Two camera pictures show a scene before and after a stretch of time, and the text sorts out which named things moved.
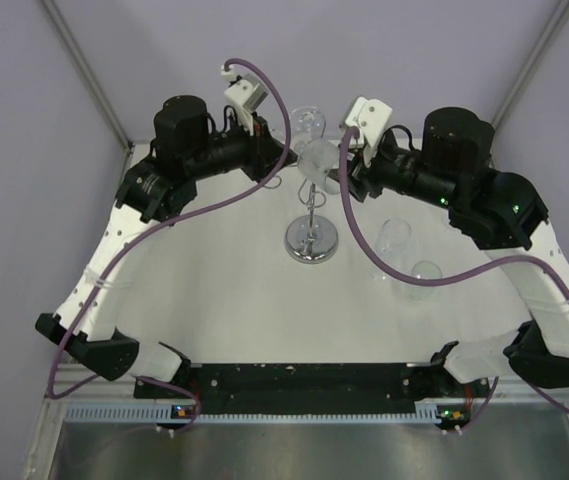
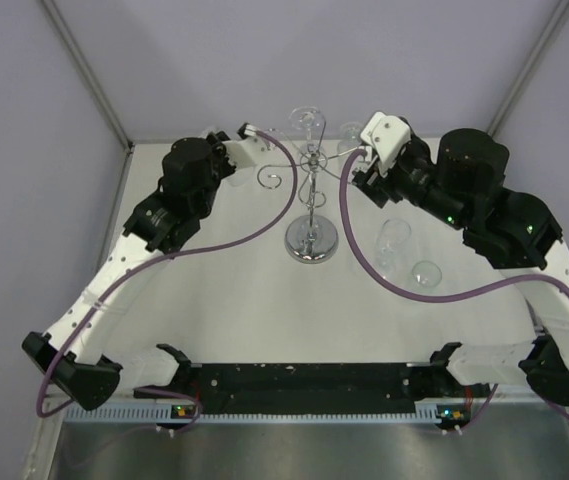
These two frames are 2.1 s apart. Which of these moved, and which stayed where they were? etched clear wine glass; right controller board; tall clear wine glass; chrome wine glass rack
Moved: tall clear wine glass
Stayed: right controller board; chrome wine glass rack; etched clear wine glass
